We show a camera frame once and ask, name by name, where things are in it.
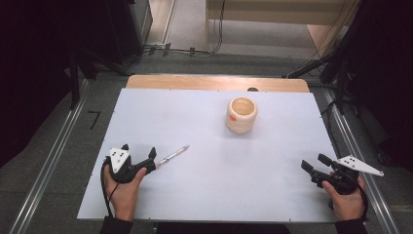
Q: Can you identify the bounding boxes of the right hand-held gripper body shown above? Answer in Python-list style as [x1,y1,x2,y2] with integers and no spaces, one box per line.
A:
[310,155,385,196]

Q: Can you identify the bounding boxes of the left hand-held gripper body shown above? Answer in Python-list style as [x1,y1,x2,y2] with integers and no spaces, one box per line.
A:
[105,147,157,183]

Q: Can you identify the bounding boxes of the clear silver pen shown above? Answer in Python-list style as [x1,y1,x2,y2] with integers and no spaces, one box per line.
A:
[154,144,191,170]

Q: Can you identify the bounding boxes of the cream ribbed pen holder cup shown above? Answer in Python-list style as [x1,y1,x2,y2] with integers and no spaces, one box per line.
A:
[225,97,259,135]

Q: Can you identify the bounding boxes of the person's right hand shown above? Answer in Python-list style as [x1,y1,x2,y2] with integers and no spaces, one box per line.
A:
[321,172,367,222]

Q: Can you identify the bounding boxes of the person's left hand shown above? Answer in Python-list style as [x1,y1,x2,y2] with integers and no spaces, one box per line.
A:
[102,157,148,222]

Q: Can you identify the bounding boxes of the white board sheet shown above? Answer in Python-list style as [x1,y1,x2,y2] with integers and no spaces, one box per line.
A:
[76,87,339,224]

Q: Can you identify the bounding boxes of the wooden table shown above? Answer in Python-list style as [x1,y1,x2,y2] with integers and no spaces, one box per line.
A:
[125,74,311,94]

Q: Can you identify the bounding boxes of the black metal stand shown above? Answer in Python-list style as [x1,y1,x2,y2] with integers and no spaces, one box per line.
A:
[285,48,361,115]
[66,45,131,110]

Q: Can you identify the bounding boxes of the dark cabinet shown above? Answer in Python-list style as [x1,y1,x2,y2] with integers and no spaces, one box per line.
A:
[105,0,154,64]

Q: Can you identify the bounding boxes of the light wooden furniture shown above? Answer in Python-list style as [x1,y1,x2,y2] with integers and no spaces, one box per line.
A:
[205,0,362,59]

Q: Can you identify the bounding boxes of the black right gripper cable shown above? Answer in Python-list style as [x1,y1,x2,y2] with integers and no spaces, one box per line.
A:
[327,174,370,222]

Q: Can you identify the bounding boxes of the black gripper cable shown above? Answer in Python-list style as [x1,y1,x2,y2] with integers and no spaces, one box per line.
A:
[99,158,121,218]
[327,174,370,222]

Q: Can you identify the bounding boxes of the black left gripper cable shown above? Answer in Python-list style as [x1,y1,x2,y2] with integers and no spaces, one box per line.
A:
[99,158,121,218]

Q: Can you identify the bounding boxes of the metal floor rail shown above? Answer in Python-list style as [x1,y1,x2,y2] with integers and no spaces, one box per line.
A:
[322,88,401,234]
[9,78,92,234]

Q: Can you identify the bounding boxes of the black floor cables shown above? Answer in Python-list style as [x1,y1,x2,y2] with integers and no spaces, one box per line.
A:
[123,0,227,71]

